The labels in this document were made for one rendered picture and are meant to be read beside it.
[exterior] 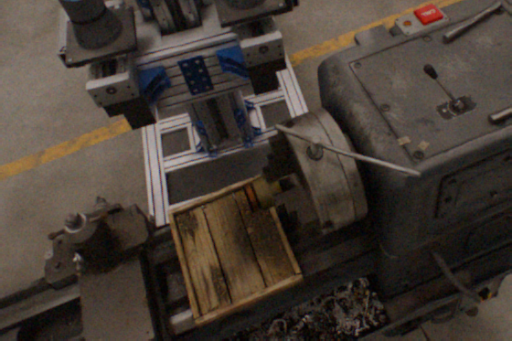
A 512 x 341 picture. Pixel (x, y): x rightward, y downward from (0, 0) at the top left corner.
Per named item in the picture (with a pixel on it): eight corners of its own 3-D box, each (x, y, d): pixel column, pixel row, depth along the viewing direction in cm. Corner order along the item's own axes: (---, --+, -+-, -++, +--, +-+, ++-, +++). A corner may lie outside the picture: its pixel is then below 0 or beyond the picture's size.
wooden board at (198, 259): (261, 180, 159) (260, 173, 156) (304, 282, 138) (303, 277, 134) (170, 217, 155) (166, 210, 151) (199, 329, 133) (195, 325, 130)
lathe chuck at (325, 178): (306, 138, 154) (306, 90, 125) (349, 233, 143) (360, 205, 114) (279, 149, 153) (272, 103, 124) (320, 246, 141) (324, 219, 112)
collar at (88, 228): (95, 209, 129) (90, 204, 127) (99, 235, 124) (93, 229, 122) (63, 221, 128) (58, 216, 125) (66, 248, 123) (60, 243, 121)
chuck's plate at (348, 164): (316, 133, 155) (319, 86, 126) (361, 228, 143) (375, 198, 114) (306, 138, 154) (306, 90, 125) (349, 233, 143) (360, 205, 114)
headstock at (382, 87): (477, 74, 176) (499, -19, 146) (572, 180, 148) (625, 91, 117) (320, 135, 167) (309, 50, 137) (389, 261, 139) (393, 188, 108)
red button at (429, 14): (432, 8, 143) (432, 3, 141) (442, 21, 139) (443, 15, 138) (412, 15, 142) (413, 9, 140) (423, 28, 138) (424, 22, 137)
